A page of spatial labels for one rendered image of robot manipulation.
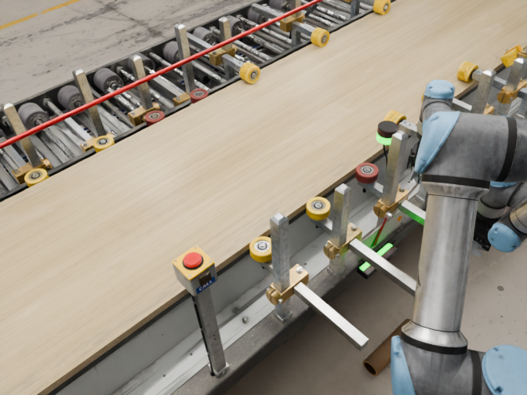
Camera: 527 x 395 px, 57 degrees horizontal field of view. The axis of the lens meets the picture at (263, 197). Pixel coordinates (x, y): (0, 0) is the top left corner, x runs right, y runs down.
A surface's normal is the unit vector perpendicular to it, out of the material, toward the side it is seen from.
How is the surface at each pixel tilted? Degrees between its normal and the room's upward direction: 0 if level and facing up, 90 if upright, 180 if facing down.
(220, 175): 0
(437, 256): 50
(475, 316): 0
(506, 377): 7
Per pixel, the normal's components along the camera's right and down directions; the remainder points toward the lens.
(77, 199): -0.05, -0.70
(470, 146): -0.19, 0.02
